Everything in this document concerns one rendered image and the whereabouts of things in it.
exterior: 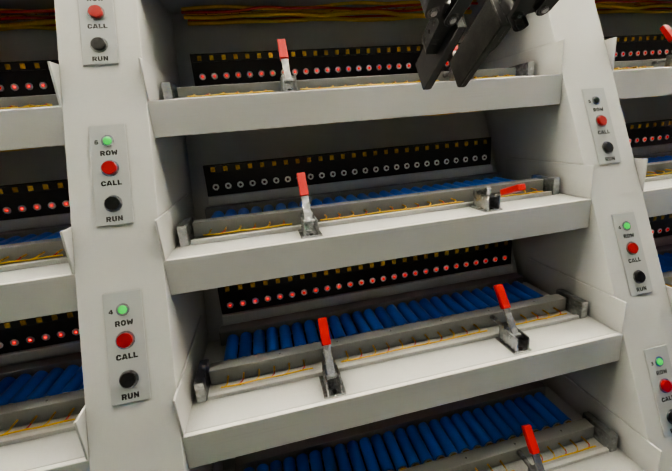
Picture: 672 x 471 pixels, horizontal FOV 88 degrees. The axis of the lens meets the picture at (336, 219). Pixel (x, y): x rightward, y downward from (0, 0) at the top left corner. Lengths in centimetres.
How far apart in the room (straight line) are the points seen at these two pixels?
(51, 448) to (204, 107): 43
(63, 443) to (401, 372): 41
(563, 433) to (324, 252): 47
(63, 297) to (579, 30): 82
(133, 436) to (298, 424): 18
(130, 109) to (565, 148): 63
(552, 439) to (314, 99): 62
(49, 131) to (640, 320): 84
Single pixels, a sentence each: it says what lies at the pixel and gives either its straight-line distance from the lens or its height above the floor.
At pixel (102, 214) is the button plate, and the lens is 49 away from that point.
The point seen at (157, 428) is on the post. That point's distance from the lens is 49.
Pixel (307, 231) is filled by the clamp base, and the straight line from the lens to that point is 47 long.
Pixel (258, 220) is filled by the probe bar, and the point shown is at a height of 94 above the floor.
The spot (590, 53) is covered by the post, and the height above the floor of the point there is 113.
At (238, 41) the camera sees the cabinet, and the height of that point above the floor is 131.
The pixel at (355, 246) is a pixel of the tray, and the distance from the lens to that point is 46.
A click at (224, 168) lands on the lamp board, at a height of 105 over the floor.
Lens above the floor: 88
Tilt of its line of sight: 6 degrees up
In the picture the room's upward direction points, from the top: 9 degrees counter-clockwise
